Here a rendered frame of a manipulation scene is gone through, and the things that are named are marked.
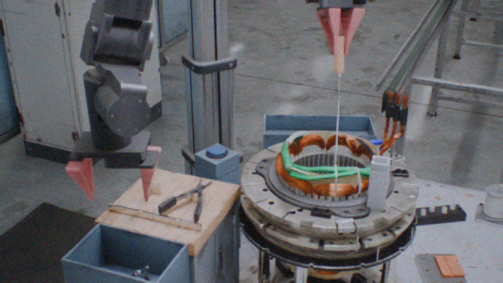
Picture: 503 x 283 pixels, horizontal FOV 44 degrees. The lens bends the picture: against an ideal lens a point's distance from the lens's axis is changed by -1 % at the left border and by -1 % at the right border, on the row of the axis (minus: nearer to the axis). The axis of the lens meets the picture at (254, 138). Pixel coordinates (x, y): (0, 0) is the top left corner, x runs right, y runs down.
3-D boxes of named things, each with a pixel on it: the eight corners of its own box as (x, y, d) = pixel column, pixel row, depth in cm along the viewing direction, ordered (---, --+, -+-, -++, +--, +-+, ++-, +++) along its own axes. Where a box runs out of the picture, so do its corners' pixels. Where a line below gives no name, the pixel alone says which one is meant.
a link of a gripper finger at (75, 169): (120, 212, 90) (113, 156, 86) (72, 212, 91) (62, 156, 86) (129, 187, 97) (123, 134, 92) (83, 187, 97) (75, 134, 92)
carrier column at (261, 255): (267, 288, 130) (269, 204, 120) (256, 286, 130) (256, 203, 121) (271, 281, 132) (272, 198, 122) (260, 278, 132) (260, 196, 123)
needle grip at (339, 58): (345, 72, 102) (345, 36, 102) (335, 72, 102) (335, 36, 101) (342, 72, 104) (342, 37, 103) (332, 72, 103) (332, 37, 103)
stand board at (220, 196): (194, 257, 101) (194, 245, 100) (95, 232, 107) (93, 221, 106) (240, 195, 117) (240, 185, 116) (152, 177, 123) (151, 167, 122)
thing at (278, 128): (360, 217, 157) (370, 115, 144) (366, 242, 147) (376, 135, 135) (263, 215, 158) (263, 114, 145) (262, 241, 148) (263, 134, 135)
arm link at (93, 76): (117, 56, 87) (76, 64, 85) (133, 72, 82) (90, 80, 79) (122, 101, 90) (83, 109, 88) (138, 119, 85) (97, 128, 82)
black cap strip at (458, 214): (465, 221, 155) (466, 213, 154) (409, 227, 153) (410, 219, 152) (456, 210, 160) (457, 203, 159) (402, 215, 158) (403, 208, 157)
